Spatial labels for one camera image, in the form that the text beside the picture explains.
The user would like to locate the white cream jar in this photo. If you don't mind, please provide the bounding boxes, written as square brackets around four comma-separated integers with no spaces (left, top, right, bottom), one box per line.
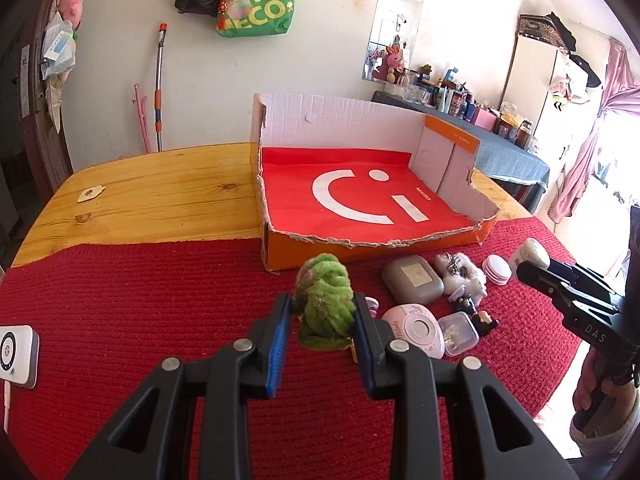
[508,237,550,274]

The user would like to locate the white round compact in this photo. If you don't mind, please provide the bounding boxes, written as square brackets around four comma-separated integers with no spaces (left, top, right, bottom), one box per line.
[482,255,512,286]

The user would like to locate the white fluffy plush keychain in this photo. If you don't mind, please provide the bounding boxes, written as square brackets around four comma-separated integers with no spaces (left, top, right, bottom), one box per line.
[434,252,487,307]

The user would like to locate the green fuzzy scrunchie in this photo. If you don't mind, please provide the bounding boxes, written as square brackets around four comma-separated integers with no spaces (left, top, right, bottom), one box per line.
[293,254,356,351]

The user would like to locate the pink yellow figurine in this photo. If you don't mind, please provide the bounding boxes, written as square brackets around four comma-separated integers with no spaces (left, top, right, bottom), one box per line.
[364,296,380,318]

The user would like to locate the right hand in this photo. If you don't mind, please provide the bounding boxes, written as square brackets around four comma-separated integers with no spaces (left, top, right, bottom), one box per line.
[573,349,637,436]

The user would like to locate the pink round device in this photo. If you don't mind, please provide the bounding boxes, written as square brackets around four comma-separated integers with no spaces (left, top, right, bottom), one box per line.
[382,304,445,359]

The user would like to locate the small clear plastic box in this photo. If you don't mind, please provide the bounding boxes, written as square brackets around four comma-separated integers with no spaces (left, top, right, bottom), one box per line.
[438,312,480,356]

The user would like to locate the dark blue figurine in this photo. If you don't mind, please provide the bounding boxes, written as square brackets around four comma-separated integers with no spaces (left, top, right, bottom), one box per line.
[452,296,499,338]

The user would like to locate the grey earbud case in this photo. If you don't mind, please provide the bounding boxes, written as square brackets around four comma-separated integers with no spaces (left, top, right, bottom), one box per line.
[382,255,444,306]

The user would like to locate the blue covered side table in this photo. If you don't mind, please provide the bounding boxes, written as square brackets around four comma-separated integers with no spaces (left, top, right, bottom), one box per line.
[371,91,550,214]

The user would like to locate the red knitted cloth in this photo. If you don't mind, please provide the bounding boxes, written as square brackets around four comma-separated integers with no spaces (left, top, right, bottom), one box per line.
[1,240,578,479]

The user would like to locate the pink box on side table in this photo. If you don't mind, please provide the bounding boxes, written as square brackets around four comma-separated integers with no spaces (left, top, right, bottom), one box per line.
[472,107,499,131]

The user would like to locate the white wardrobe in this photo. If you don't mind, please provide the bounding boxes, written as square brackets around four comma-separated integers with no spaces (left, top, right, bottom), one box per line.
[502,35,602,183]

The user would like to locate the pink curtain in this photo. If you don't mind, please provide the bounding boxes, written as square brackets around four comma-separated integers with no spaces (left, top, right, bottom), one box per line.
[548,39,639,224]

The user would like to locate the orange cardboard box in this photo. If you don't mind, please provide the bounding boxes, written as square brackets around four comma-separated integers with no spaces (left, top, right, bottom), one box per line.
[252,93,500,271]

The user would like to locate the white power bank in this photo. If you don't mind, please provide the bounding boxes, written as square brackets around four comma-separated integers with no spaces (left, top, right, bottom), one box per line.
[0,325,40,389]

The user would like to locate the small beige sticker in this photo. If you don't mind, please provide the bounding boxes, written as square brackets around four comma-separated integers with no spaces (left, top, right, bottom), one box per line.
[77,185,105,204]

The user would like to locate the leopard pattern bag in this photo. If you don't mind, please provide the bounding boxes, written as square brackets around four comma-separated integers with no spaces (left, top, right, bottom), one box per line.
[518,14,568,51]

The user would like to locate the pink plush toy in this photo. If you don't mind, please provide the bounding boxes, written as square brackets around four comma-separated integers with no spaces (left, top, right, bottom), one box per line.
[372,44,405,84]

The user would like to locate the brown wooden door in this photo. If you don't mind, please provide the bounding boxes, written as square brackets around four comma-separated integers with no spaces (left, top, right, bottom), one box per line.
[17,0,73,200]

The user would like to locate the green tote bag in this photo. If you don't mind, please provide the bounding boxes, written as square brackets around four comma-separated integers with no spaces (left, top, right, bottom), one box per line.
[216,0,295,38]

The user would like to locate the hanging packets on door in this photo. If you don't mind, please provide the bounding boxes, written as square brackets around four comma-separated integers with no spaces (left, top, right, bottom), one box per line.
[40,12,76,132]

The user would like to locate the pink plush on door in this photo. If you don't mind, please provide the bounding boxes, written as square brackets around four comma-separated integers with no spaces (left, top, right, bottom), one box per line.
[58,0,84,30]

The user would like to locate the wall mirror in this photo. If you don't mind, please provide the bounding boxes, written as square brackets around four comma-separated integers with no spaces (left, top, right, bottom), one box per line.
[362,0,423,82]

